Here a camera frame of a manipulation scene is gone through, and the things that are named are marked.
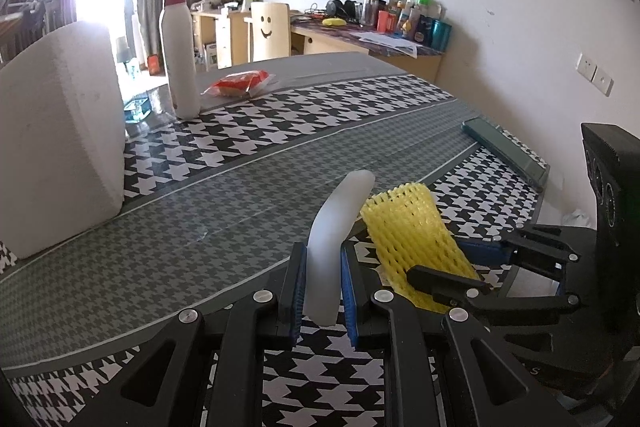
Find dark green flat box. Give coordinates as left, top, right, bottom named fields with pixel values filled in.
left=461, top=117, right=550, bottom=192

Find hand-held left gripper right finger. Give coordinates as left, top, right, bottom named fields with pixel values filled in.
left=340, top=243, right=566, bottom=427

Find white paper sheets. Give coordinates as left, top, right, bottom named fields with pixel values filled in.
left=350, top=31, right=420, bottom=58

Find blue can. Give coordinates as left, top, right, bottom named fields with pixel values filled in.
left=416, top=14, right=435, bottom=45

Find white foam box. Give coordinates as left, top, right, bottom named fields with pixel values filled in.
left=0, top=21, right=126, bottom=260

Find houndstooth tablecloth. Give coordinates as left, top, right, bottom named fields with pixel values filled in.
left=0, top=52, right=551, bottom=427

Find clear water bottle black lid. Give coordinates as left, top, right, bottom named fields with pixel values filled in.
left=361, top=0, right=381, bottom=28

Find black headphones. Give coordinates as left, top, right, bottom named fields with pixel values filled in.
left=326, top=0, right=357, bottom=20

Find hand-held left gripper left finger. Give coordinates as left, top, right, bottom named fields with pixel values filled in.
left=85, top=241, right=308, bottom=427

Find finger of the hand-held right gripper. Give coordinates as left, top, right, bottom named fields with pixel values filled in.
left=457, top=223, right=583, bottom=283
left=406, top=265, right=583, bottom=328

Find white pump bottle red top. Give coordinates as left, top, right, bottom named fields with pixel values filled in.
left=154, top=0, right=202, bottom=120

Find translucent white curved tube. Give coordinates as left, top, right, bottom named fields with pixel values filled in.
left=302, top=170, right=376, bottom=328

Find red snack packet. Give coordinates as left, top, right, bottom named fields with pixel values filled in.
left=201, top=72, right=277, bottom=99

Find long wooden desk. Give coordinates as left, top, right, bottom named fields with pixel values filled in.
left=191, top=9, right=443, bottom=82

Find teal can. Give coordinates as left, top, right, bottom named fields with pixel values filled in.
left=430, top=19, right=453, bottom=50

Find wooden chair smiley face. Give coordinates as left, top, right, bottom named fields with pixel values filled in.
left=250, top=2, right=291, bottom=62

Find yellow foam net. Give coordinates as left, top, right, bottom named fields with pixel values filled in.
left=360, top=182, right=483, bottom=313

